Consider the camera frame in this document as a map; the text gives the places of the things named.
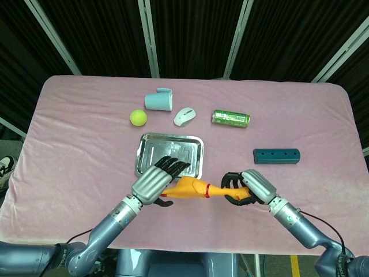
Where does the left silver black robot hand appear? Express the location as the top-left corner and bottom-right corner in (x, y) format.
(131, 155), (191, 208)

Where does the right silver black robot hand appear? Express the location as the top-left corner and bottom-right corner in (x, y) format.
(220, 169), (277, 208)

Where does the stainless steel tray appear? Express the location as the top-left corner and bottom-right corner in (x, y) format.
(134, 132), (205, 177)

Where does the yellow rubber chicken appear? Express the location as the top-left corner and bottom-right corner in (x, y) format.
(160, 176), (251, 201)

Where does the pink cloth-covered table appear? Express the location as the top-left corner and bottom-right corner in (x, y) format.
(0, 74), (369, 257)

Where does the teal block with holes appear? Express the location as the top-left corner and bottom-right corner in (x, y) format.
(253, 148), (302, 166)

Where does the yellow-green tennis ball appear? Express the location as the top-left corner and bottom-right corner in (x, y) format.
(129, 109), (148, 127)

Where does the green drink can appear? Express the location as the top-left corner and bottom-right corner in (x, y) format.
(212, 109), (251, 129)

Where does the white computer mouse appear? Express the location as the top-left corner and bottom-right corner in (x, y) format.
(172, 107), (197, 127)

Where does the blue-grey robot torso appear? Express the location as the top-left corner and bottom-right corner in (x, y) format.
(115, 248), (240, 277)

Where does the light blue cup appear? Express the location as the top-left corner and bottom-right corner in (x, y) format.
(144, 87), (174, 112)

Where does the black white sneaker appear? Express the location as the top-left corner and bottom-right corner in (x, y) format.
(0, 155), (18, 188)

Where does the black curtain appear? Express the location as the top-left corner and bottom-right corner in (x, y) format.
(0, 0), (369, 174)

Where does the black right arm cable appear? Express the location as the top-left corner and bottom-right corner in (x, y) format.
(296, 209), (348, 256)

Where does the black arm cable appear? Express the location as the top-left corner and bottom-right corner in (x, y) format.
(296, 209), (348, 256)
(65, 229), (95, 246)

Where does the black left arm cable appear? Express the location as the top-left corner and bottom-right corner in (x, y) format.
(65, 229), (95, 246)

